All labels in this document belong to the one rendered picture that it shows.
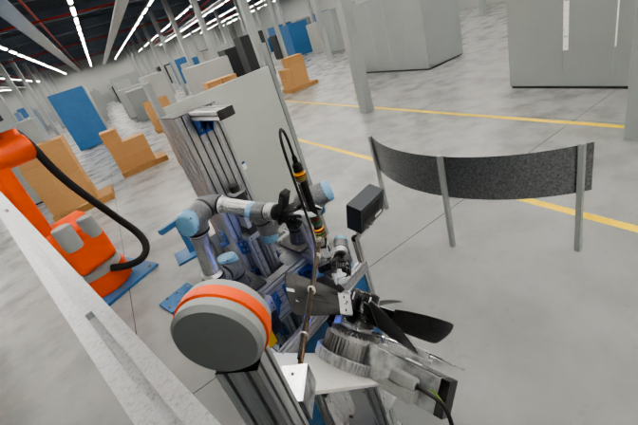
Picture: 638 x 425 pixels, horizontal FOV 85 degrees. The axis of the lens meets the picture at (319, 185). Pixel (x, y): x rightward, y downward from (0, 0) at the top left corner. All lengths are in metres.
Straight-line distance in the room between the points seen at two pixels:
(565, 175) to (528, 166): 0.27
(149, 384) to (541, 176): 3.00
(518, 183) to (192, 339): 2.83
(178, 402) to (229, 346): 0.29
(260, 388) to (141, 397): 0.36
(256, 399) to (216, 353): 0.14
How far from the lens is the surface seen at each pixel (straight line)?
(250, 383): 0.69
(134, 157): 10.45
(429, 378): 1.37
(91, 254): 5.02
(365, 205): 2.08
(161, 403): 0.36
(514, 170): 3.09
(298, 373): 0.92
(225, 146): 2.07
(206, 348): 0.64
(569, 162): 3.16
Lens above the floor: 2.28
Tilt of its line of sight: 25 degrees down
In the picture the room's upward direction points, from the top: 18 degrees counter-clockwise
